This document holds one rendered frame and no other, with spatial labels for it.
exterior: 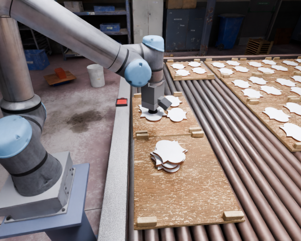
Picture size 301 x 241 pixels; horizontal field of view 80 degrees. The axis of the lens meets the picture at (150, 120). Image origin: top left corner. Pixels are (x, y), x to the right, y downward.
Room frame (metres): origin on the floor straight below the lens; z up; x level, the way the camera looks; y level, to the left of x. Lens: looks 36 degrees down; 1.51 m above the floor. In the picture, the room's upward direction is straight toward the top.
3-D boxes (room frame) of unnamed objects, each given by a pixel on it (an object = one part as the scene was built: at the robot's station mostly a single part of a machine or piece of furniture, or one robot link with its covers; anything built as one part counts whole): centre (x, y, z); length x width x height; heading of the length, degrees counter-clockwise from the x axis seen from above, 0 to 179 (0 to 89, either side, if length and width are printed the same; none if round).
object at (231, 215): (0.28, -0.26, 0.95); 0.06 x 0.02 x 0.03; 94
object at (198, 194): (0.46, -0.11, 0.93); 0.41 x 0.35 x 0.02; 4
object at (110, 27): (5.34, 1.07, 0.72); 0.50 x 0.38 x 0.16; 92
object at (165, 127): (0.88, -0.07, 0.93); 0.41 x 0.35 x 0.02; 5
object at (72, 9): (5.21, 1.88, 1.20); 0.36 x 0.28 x 0.22; 87
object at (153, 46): (0.66, -0.01, 1.33); 0.09 x 0.08 x 0.11; 108
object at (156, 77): (0.66, -0.01, 1.25); 0.08 x 0.08 x 0.05
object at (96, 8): (5.27, 1.17, 1.14); 0.50 x 0.38 x 0.11; 108
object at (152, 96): (0.65, -0.03, 1.17); 0.12 x 0.09 x 0.16; 58
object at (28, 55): (4.27, 2.76, 0.19); 0.50 x 0.41 x 0.37; 93
